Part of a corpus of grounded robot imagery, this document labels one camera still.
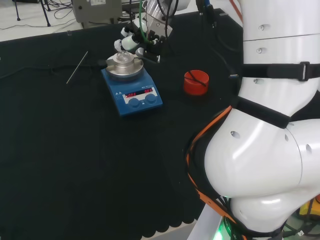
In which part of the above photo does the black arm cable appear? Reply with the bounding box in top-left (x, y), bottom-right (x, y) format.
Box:
top-left (195, 0), bottom-right (245, 81)

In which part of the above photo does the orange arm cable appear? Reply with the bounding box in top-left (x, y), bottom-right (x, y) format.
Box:
top-left (184, 0), bottom-right (244, 227)

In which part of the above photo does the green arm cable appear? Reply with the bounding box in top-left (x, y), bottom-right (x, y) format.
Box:
top-left (138, 0), bottom-right (151, 45)

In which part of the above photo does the black tripod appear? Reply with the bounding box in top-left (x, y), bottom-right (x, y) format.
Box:
top-left (12, 0), bottom-right (52, 27)

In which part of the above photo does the grey equipment box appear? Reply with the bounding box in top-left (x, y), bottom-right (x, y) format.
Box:
top-left (71, 0), bottom-right (124, 30)

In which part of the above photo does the orange ribbed flask ring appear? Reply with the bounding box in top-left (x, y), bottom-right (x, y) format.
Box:
top-left (183, 69), bottom-right (211, 97)

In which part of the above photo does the clear glass round-bottom flask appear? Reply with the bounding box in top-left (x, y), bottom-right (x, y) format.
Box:
top-left (115, 50), bottom-right (131, 64)

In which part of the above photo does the heater with blue base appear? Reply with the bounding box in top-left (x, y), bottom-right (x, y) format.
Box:
top-left (97, 53), bottom-right (164, 119)

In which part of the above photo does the yellow stop button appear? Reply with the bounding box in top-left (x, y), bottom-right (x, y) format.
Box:
top-left (298, 192), bottom-right (320, 219)

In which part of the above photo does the thin glass rod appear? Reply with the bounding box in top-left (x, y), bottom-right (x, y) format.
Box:
top-left (65, 50), bottom-right (89, 85)

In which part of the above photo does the black heater power cable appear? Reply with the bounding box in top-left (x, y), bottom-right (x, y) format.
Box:
top-left (0, 59), bottom-right (107, 80)

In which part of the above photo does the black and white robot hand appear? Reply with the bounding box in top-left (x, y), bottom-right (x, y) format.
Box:
top-left (113, 12), bottom-right (174, 64)

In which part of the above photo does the black bench cloth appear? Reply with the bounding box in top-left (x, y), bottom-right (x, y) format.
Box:
top-left (0, 7), bottom-right (245, 240)

